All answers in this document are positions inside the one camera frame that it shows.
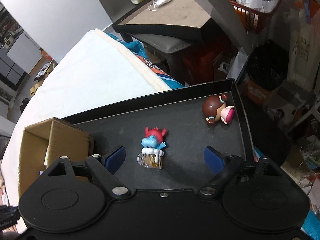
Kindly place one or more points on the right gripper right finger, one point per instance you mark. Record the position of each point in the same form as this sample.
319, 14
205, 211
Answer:
224, 168

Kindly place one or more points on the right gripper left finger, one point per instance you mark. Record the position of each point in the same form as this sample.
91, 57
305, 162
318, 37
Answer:
101, 170

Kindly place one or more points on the blue creature beer mug figurine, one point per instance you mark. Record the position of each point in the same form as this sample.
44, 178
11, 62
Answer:
153, 144

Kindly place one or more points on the brown haired girl figurine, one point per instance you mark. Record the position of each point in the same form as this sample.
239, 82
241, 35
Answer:
215, 109

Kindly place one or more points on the brown cardboard box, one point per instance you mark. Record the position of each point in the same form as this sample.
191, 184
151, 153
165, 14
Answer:
44, 142

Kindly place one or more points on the black tray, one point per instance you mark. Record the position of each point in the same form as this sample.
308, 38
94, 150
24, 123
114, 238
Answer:
179, 111

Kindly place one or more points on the open cardboard box on floor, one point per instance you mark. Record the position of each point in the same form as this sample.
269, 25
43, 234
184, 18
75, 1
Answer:
46, 69

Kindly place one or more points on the grey chair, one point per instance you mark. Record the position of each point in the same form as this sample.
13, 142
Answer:
165, 44

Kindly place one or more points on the black framed board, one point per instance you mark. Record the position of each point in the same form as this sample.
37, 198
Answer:
183, 19

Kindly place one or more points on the red plastic basket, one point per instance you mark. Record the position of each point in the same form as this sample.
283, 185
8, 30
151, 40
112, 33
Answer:
255, 14

